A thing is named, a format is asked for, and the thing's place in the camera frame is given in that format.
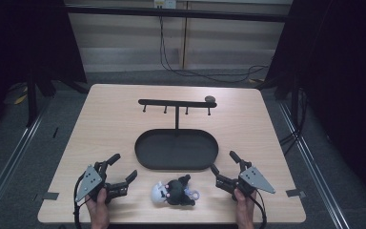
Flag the person's right hand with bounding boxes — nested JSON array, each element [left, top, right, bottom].
[[234, 188, 257, 229]]

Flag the black horizontal bar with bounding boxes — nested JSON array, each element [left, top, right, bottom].
[[64, 4, 292, 24]]

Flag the black wall cable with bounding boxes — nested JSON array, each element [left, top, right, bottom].
[[158, 8, 270, 85]]

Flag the yellow object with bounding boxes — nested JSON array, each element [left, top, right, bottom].
[[13, 87, 30, 106]]

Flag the black stand post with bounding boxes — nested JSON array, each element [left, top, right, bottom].
[[25, 72, 40, 128], [290, 75, 301, 129]]

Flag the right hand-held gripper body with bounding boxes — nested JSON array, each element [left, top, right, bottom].
[[215, 160, 276, 202]]

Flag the hand-held gripper cable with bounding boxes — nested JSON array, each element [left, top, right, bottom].
[[72, 175, 90, 229], [253, 188, 268, 229]]

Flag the white wall socket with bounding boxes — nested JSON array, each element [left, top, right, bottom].
[[152, 0, 177, 10]]

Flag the right hand-held gripper cable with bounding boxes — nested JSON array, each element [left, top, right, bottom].
[[253, 188, 268, 229]]

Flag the black curtain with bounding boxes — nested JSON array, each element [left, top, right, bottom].
[[0, 0, 89, 96], [264, 0, 366, 204]]

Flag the black and white plush keychain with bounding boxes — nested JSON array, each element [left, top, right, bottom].
[[150, 174, 201, 207]]

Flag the black hook rack with tray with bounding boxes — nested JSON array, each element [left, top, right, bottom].
[[133, 94, 219, 172]]

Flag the person's left hand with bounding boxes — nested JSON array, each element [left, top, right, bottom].
[[84, 188, 112, 229]]

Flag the black floor cables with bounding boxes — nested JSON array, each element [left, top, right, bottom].
[[279, 89, 310, 156]]

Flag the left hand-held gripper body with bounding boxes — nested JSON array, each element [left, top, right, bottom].
[[74, 161, 130, 205]]

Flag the left hand-held gripper cable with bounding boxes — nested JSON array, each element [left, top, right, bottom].
[[72, 175, 90, 229]]

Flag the metal floor rail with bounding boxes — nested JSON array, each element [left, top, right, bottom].
[[0, 106, 45, 221], [277, 100, 351, 229]]

